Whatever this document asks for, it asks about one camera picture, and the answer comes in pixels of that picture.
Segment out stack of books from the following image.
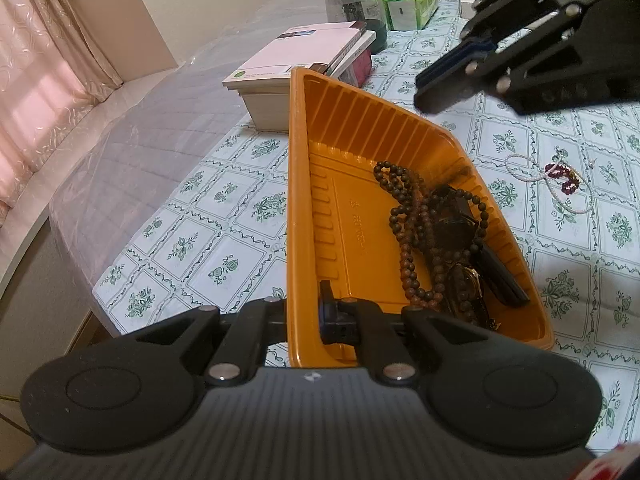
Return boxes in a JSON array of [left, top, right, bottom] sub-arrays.
[[222, 22, 376, 131]]

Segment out green glass lantern jar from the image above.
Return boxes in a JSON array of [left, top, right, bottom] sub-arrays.
[[324, 0, 387, 54]]

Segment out green tissue pack bundle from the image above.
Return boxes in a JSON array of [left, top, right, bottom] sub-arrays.
[[378, 0, 438, 32]]

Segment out orange plastic tray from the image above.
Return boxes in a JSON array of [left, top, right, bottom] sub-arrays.
[[286, 68, 554, 368]]

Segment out long white flat box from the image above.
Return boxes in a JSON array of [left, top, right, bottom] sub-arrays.
[[458, 0, 476, 20]]

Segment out brown wooden bead necklace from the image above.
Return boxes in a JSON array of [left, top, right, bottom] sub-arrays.
[[372, 160, 446, 311]]

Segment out dark red bead bracelet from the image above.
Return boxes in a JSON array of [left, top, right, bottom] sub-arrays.
[[543, 160, 583, 198]]

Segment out pink curtain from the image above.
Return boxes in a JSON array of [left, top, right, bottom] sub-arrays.
[[1, 0, 122, 217]]

